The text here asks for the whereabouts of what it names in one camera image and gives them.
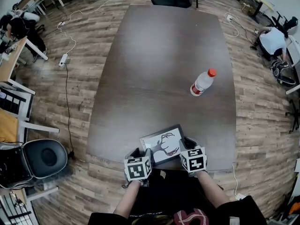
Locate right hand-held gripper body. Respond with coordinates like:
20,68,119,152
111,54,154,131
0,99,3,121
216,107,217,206
180,146,208,177

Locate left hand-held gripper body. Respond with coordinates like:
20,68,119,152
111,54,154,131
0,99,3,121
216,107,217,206
123,156,153,182

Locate black framed deer picture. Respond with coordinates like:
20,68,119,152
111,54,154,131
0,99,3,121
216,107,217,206
139,124,186,166

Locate person's right forearm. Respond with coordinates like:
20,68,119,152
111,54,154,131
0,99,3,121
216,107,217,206
195,171,232,209

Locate person's left forearm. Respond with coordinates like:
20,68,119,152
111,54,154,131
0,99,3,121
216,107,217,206
112,180,142,219

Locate person's black shirt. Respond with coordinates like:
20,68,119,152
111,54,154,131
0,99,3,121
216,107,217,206
87,168,268,225

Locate clear water bottle red cap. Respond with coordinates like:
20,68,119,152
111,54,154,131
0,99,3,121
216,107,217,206
190,68,218,97

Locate black and white backpack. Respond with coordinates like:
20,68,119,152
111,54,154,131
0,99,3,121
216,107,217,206
0,138,69,190
270,60,297,87

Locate wooden table white legs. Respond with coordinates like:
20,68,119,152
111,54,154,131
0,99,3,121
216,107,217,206
0,36,49,96
0,107,60,145

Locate black white slatted rack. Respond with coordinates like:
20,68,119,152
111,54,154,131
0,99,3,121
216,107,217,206
0,88,33,122

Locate brown cardboard box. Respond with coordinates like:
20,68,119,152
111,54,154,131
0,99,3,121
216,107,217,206
241,0,255,15

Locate small light wooden table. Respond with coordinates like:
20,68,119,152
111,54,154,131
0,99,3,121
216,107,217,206
253,0,275,24

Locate white power cable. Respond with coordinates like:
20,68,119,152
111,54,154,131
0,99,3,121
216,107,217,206
232,162,240,195
60,25,77,56
223,7,240,38

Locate black power cable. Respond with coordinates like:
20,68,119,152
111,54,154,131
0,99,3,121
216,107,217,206
64,64,76,159

